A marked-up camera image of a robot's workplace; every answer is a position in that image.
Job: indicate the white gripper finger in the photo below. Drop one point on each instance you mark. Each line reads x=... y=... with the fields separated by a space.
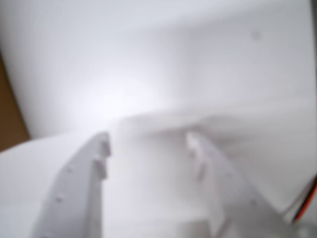
x=79 y=193
x=223 y=188

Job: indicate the brown cardboard box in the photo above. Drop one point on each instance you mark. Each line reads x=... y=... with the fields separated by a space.
x=10 y=119

